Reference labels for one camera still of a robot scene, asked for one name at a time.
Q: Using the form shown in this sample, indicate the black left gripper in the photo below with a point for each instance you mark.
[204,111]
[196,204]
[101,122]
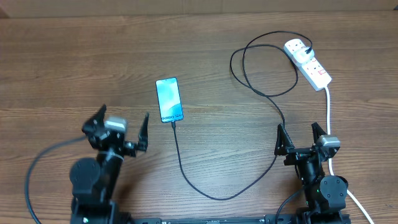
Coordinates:
[90,123]

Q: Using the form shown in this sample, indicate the white power extension strip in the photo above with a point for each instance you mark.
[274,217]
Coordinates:
[313,71]

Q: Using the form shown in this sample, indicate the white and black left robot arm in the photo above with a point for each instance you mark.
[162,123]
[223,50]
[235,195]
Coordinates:
[94,179]

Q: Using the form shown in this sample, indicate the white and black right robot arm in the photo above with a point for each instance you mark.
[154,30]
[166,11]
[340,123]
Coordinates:
[325,195]

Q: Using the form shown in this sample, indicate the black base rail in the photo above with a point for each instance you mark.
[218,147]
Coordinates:
[267,219]

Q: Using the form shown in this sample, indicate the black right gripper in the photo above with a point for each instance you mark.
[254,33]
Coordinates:
[283,146]

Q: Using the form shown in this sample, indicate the Samsung Galaxy smartphone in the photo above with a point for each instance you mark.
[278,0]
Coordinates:
[169,100]

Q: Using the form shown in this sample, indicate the white charger plug adapter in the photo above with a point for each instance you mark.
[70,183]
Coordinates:
[303,55]

